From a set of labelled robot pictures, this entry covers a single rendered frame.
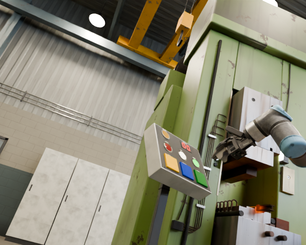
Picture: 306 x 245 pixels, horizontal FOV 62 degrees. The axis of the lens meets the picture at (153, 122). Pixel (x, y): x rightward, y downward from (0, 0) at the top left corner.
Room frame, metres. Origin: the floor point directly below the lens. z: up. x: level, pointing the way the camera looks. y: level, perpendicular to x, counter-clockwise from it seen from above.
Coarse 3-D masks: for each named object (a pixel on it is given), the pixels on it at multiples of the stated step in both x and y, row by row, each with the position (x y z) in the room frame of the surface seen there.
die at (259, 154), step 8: (248, 152) 1.39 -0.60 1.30; (256, 152) 1.40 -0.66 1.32; (264, 152) 1.41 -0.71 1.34; (272, 152) 1.42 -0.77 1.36; (232, 160) 1.52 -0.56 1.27; (240, 160) 1.47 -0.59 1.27; (248, 160) 1.43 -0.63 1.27; (256, 160) 1.40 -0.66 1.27; (264, 160) 1.41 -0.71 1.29; (272, 160) 1.42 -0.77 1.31; (224, 168) 1.69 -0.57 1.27; (232, 168) 1.65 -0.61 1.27; (264, 168) 1.49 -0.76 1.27
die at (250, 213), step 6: (216, 210) 1.64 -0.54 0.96; (228, 210) 1.49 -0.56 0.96; (234, 210) 1.43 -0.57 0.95; (246, 210) 1.39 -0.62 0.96; (252, 210) 1.40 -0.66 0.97; (246, 216) 1.39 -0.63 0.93; (252, 216) 1.40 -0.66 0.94; (258, 216) 1.41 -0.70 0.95; (264, 216) 1.41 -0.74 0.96; (270, 216) 1.42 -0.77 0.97; (264, 222) 1.41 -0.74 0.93; (270, 222) 1.42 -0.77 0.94
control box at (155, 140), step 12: (144, 132) 1.17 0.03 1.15; (156, 132) 1.10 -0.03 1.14; (168, 132) 1.17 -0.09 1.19; (156, 144) 1.07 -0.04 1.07; (180, 144) 1.20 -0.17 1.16; (156, 156) 1.05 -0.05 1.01; (180, 156) 1.15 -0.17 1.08; (192, 156) 1.23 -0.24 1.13; (156, 168) 1.03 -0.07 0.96; (168, 168) 1.04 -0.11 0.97; (180, 168) 1.10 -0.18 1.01; (192, 168) 1.18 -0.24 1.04; (156, 180) 1.09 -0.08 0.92; (168, 180) 1.09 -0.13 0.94; (180, 180) 1.10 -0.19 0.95; (192, 192) 1.19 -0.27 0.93; (204, 192) 1.19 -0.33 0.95
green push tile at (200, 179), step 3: (195, 171) 1.17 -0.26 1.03; (195, 174) 1.16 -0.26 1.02; (198, 174) 1.17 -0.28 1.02; (201, 174) 1.19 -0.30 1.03; (195, 177) 1.16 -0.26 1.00; (198, 177) 1.16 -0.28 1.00; (201, 177) 1.18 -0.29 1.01; (204, 177) 1.20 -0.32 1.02; (198, 180) 1.15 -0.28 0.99; (201, 180) 1.17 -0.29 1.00; (204, 180) 1.19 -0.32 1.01; (198, 183) 1.15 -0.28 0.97; (201, 183) 1.16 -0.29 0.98; (204, 183) 1.18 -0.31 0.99; (204, 186) 1.17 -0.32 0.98; (207, 186) 1.18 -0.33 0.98
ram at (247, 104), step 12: (240, 96) 1.41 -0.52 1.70; (252, 96) 1.39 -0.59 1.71; (264, 96) 1.40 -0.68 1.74; (240, 108) 1.40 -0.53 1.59; (252, 108) 1.39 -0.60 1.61; (264, 108) 1.40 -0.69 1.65; (240, 120) 1.38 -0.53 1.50; (252, 120) 1.39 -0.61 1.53; (264, 144) 1.41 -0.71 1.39; (276, 144) 1.42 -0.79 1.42
